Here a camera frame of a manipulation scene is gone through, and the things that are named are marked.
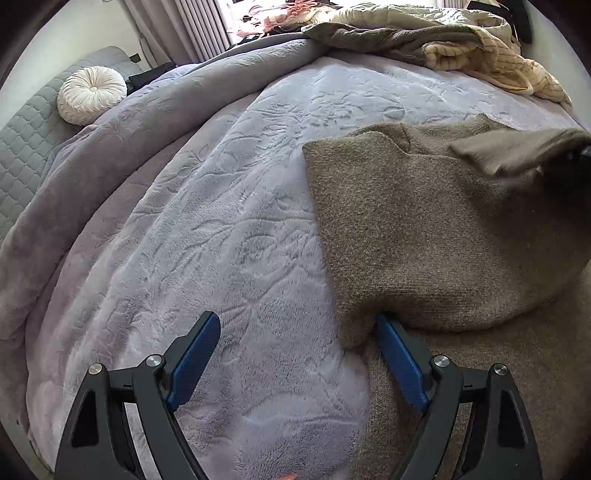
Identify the grey pleated curtain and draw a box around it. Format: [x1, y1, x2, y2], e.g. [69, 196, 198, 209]
[122, 0, 231, 67]

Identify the taupe knit sweater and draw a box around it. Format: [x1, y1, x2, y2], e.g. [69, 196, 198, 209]
[303, 115, 590, 479]

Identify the lavender embossed bedspread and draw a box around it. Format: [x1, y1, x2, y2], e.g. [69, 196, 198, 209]
[1, 40, 576, 479]

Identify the round white pleated cushion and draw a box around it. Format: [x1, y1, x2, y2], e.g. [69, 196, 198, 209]
[56, 66, 127, 127]

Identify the grey quilted headboard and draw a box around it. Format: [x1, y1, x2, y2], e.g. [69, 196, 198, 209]
[0, 46, 141, 236]

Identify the pink floral clothes pile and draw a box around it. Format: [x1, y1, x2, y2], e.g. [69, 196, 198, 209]
[223, 1, 342, 42]

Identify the cream striped garment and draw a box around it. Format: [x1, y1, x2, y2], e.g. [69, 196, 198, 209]
[422, 8, 572, 105]

